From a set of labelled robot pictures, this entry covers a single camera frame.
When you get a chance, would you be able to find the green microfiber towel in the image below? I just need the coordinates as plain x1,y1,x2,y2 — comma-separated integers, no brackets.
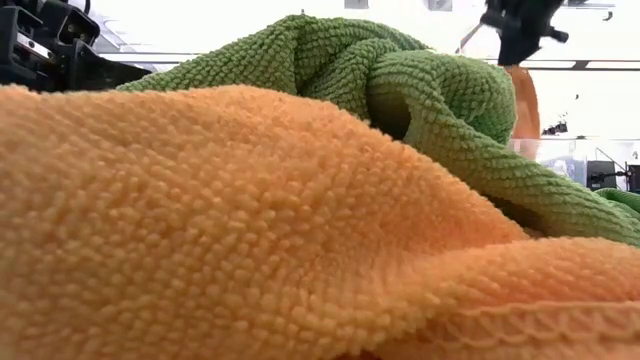
593,187,640,224
115,13,640,247

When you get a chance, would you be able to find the black ceiling track fixture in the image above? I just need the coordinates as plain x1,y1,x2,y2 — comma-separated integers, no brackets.
541,121,570,137

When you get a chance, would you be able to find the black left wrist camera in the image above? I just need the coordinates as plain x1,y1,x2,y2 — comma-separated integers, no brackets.
37,0,101,47

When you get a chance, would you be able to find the clear plastic bin with label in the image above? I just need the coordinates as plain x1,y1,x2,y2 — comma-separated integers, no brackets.
509,137,590,189

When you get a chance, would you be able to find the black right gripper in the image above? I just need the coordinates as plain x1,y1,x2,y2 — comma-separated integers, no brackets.
479,0,571,67

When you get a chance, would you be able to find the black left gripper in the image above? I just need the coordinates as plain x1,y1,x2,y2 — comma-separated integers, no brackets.
0,0,152,94

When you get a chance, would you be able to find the large orange microfiber towel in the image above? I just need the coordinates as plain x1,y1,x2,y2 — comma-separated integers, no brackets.
0,83,640,360

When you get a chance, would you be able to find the black desk camera arm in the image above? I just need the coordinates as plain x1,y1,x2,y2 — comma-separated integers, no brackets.
588,169,630,184

